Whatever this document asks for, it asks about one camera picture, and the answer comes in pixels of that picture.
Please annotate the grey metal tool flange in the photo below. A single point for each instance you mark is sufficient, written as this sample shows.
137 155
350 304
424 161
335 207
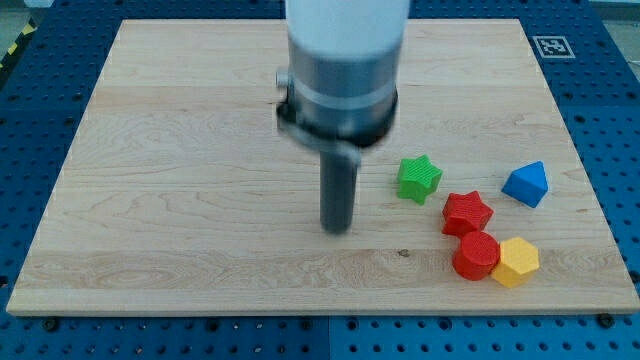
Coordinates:
337 103

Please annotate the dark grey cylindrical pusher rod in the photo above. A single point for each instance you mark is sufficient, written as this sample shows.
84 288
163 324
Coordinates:
338 176

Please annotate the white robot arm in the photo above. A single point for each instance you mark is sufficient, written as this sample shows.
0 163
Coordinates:
336 25

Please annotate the yellow hexagon block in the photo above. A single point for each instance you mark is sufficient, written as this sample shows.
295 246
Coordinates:
519 261

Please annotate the green star block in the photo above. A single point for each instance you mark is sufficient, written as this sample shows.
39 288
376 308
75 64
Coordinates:
417 179

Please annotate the red star block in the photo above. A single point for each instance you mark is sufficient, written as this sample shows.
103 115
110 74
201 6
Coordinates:
464 213

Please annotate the red cylinder block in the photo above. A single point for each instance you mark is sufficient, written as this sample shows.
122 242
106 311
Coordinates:
476 255

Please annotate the blue pentagon block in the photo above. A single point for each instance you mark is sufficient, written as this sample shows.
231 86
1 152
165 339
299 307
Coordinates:
527 184

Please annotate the white fiducial marker tag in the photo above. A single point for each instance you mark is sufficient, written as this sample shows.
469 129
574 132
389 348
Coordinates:
553 47

